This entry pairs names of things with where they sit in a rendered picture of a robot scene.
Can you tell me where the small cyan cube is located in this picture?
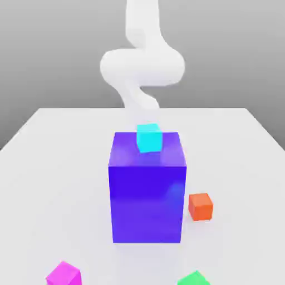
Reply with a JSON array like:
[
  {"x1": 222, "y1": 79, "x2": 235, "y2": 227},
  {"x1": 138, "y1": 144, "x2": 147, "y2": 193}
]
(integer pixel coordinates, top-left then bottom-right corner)
[{"x1": 136, "y1": 123, "x2": 163, "y2": 154}]

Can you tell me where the small orange cube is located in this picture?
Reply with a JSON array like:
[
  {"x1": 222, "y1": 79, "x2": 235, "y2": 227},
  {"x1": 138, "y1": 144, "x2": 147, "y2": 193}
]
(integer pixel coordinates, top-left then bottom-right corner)
[{"x1": 188, "y1": 193, "x2": 214, "y2": 222}]

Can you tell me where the small green cube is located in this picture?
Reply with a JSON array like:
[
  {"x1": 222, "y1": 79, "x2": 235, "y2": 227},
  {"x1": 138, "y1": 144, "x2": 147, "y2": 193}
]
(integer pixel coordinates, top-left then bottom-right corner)
[{"x1": 176, "y1": 270, "x2": 211, "y2": 285}]

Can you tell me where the small magenta cube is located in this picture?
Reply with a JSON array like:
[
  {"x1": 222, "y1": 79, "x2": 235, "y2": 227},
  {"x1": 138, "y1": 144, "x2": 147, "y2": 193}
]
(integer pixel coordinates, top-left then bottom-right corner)
[{"x1": 45, "y1": 261, "x2": 82, "y2": 285}]

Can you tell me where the large purple box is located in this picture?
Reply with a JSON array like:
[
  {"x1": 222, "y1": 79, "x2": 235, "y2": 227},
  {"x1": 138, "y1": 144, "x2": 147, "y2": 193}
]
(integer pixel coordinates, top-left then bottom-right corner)
[{"x1": 107, "y1": 131, "x2": 187, "y2": 244}]

